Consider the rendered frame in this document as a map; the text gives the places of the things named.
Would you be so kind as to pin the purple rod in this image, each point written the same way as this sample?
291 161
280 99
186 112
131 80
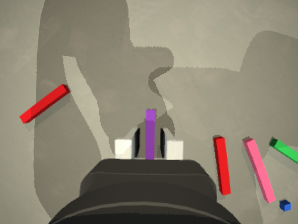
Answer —
150 134

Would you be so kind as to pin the pink rod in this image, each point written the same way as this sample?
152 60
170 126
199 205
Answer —
259 169

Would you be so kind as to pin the red rod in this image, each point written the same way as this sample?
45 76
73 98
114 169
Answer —
222 165
45 103

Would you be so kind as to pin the green rod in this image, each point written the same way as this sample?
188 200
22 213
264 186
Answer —
284 149

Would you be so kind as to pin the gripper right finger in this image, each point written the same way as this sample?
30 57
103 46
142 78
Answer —
171 148

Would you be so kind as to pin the small blue cube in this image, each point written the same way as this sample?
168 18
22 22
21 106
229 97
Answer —
285 205

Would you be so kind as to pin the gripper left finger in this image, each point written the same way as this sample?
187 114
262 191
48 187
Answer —
128 147

